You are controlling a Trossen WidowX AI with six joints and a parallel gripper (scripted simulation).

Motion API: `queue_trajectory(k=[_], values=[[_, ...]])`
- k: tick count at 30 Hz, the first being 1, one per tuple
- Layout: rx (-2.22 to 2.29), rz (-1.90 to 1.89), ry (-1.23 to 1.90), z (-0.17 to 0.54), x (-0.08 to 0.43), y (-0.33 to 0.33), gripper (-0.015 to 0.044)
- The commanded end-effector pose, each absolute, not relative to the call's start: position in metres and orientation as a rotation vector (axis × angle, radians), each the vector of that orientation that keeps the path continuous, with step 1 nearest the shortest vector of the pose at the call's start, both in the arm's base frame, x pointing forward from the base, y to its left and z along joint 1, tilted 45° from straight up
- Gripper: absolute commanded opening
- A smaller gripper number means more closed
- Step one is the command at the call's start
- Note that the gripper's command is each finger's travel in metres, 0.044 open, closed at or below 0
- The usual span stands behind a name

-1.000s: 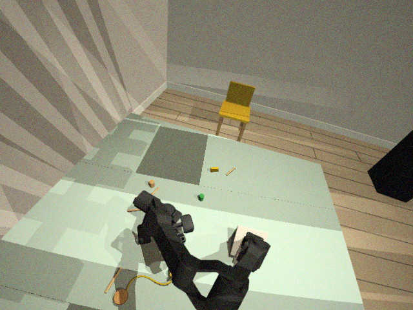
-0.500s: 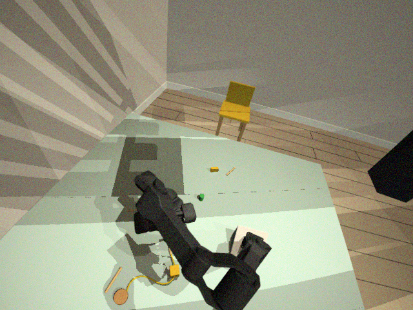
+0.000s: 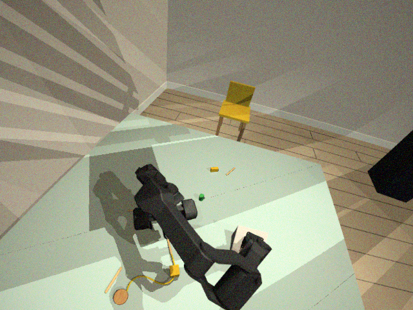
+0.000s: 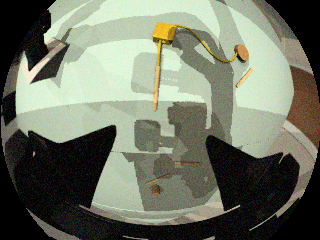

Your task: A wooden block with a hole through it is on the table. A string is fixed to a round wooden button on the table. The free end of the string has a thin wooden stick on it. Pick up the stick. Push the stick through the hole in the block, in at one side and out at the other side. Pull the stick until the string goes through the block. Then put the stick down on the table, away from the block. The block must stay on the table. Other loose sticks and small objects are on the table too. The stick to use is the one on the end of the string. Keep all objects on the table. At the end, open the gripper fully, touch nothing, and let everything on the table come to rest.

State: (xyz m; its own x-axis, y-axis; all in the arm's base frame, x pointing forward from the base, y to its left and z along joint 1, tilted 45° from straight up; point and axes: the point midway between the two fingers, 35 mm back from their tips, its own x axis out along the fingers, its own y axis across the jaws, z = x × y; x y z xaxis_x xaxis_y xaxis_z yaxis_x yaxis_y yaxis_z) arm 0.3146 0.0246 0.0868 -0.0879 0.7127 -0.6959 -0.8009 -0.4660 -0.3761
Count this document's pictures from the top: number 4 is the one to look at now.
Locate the round wooden button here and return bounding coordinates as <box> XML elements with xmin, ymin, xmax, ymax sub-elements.
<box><xmin>235</xmin><ymin>44</ymin><xmax>249</xmax><ymax>61</ymax></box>

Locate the small wooden cylinder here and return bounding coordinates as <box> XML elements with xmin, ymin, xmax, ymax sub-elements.
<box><xmin>152</xmin><ymin>184</ymin><xmax>160</xmax><ymax>196</ymax></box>

